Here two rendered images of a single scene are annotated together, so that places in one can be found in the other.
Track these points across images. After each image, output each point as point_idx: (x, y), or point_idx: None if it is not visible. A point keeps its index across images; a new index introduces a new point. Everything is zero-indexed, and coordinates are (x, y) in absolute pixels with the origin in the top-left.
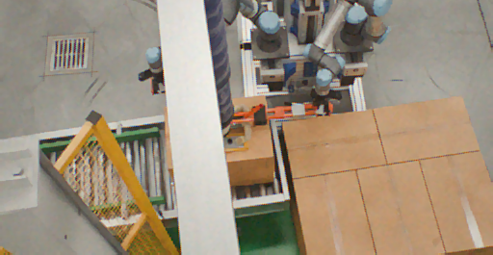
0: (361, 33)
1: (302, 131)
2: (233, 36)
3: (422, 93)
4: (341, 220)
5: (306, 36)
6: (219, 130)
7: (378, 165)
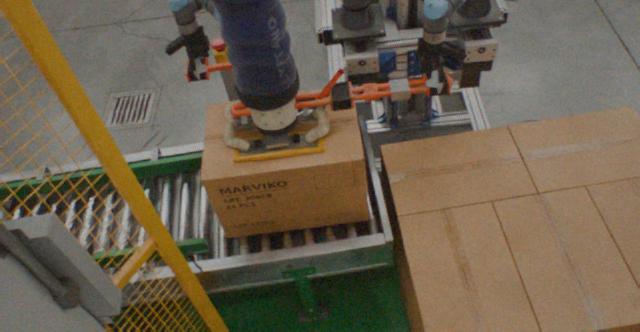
0: None
1: (410, 155)
2: (323, 83)
3: None
4: (475, 273)
5: (409, 19)
6: None
7: (525, 194)
